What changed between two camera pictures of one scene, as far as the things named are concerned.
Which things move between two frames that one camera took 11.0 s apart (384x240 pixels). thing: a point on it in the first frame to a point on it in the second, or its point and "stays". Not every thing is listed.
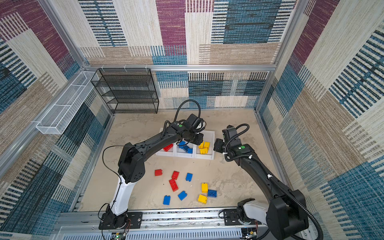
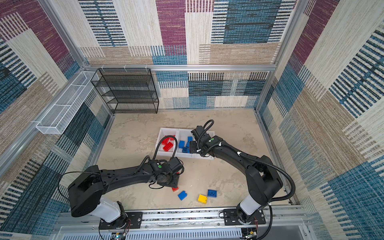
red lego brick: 168,147 stays
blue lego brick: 181,143 stays
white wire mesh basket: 57,118 stays
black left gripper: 200,136 to 175,184
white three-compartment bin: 208,136 stays
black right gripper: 217,145 to 193,149
